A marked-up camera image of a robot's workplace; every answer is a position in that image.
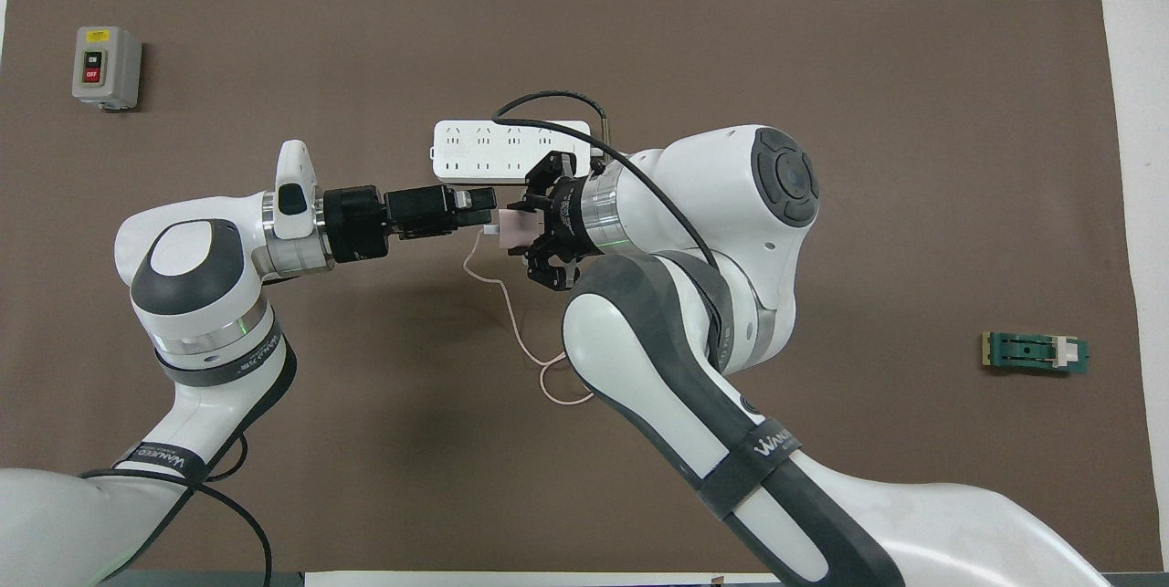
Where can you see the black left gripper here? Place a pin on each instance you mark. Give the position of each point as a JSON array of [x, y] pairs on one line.
[[356, 222]]

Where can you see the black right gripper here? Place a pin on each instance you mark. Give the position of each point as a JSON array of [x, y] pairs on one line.
[[566, 217]]

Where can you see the pink charger adapter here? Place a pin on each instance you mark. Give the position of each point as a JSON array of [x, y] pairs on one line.
[[521, 228]]

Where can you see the brown table mat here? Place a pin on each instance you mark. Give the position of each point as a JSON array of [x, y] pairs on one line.
[[457, 496]]

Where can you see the green knife switch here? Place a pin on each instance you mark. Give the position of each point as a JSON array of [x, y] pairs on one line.
[[1032, 353]]

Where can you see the white power strip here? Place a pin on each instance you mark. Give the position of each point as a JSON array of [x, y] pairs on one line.
[[475, 151]]

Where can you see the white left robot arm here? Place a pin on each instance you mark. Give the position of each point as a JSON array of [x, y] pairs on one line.
[[192, 295]]

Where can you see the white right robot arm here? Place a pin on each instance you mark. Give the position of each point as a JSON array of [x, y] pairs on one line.
[[694, 204]]

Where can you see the grey on-off switch box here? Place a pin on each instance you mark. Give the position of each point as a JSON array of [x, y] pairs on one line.
[[105, 67]]

